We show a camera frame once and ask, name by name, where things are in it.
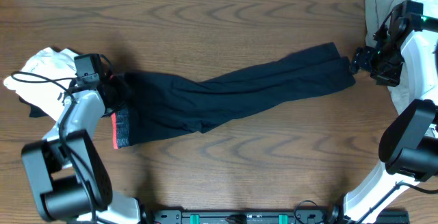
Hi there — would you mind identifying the black leggings red waistband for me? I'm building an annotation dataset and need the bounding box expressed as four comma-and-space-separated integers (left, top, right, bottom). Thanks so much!
111, 42, 355, 149

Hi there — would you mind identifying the beige garment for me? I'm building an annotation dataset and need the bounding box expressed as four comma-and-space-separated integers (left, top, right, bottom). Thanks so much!
365, 0, 410, 114

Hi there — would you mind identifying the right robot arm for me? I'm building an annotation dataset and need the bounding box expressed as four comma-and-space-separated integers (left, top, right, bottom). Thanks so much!
326, 0, 437, 223

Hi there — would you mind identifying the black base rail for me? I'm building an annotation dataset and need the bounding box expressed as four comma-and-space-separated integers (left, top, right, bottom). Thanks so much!
150, 199, 411, 224

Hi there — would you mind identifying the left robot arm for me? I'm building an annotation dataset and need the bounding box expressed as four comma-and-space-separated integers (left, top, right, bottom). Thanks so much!
21, 76, 143, 223

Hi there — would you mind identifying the folded white graphic t-shirt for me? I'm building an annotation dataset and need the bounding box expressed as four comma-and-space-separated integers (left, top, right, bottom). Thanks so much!
3, 47, 77, 121

